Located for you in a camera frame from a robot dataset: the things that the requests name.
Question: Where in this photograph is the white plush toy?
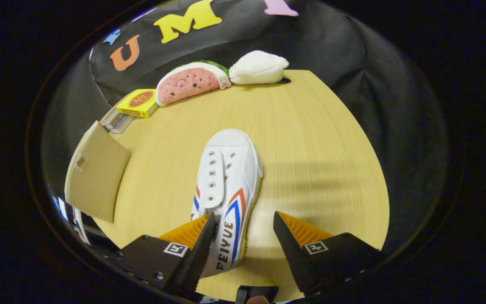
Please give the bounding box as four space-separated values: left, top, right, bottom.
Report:
228 50 290 85

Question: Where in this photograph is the white shoe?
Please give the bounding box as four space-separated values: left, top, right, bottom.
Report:
190 128 264 278

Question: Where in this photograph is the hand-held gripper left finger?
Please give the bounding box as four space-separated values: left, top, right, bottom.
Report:
114 212 217 297

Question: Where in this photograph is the yellow book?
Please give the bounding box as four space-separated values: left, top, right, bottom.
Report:
115 88 159 118

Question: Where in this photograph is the beige storage box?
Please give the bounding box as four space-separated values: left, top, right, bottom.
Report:
64 120 132 225

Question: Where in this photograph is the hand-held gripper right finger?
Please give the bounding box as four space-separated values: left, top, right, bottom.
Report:
273 211 386 297

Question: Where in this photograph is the watermelon slice plush toy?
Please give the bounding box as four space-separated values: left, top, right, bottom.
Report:
155 60 232 107

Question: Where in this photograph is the blue book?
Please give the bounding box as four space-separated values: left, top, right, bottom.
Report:
108 113 136 135

